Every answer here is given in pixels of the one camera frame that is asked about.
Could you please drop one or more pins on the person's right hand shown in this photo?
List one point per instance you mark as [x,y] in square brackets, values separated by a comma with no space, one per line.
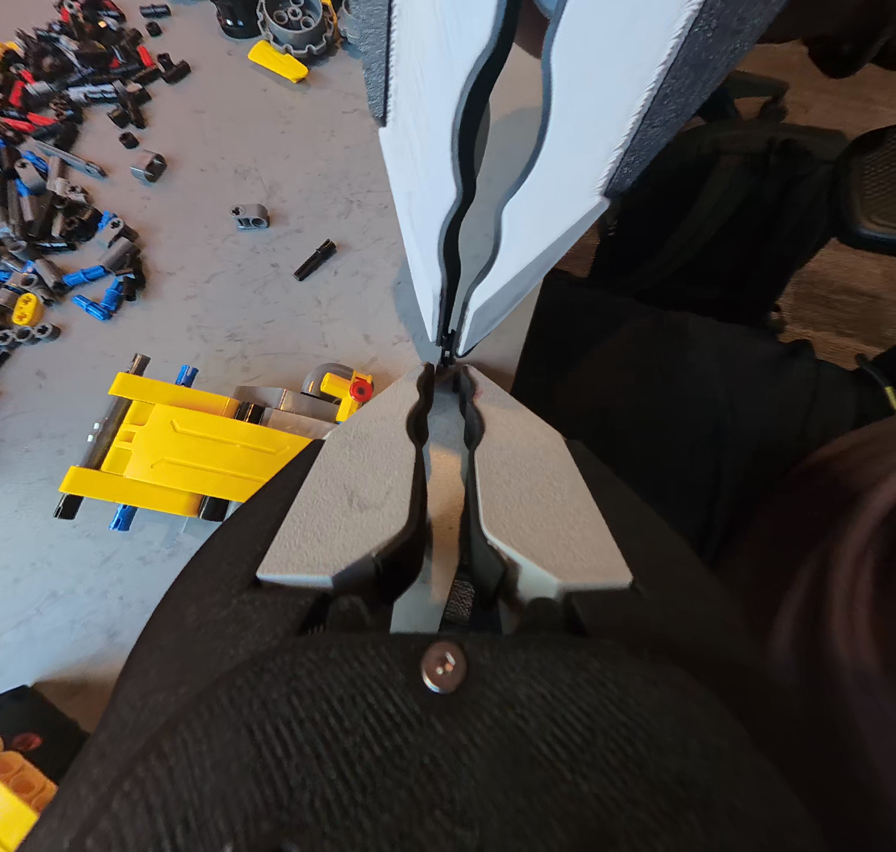
[533,36]

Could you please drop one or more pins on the black office chair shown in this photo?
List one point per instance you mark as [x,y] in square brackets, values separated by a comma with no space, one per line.
[871,194]

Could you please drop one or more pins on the person's black trousers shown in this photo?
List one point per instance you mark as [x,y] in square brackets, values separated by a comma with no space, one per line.
[665,411]

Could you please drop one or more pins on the grey axle connector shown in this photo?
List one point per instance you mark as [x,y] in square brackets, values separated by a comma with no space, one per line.
[250,216]

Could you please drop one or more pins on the dark grey oval link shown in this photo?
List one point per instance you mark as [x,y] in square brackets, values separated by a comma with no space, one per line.
[148,166]

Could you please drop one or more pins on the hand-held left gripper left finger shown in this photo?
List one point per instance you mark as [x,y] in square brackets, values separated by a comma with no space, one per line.
[343,502]

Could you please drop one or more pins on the black backpack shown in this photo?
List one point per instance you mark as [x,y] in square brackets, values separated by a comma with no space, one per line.
[714,222]

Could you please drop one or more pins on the black yellow toy base assembly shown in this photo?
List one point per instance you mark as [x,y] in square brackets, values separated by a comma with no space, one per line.
[35,761]

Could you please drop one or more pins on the single black pin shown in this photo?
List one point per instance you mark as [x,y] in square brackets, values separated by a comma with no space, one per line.
[315,259]

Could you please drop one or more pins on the grey desk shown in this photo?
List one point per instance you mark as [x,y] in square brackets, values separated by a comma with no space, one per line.
[245,320]

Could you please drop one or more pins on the heap of wheels and beams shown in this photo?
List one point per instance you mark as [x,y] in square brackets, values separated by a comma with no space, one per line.
[294,11]

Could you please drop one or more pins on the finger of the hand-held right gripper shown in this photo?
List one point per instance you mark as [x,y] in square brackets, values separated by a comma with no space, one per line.
[434,96]
[609,96]

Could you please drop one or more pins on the yellow curved panel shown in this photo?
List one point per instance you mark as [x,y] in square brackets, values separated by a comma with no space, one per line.
[276,62]

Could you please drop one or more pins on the pile of small loose bricks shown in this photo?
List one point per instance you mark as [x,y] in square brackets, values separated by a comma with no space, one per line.
[63,131]

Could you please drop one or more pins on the grey connector with black pins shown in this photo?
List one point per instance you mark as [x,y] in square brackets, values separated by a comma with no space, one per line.
[446,358]

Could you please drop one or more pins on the yellow grey toy hood assembly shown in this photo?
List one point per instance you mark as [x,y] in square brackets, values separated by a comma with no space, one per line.
[182,453]

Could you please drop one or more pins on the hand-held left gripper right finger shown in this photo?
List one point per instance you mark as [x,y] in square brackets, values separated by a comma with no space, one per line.
[553,509]

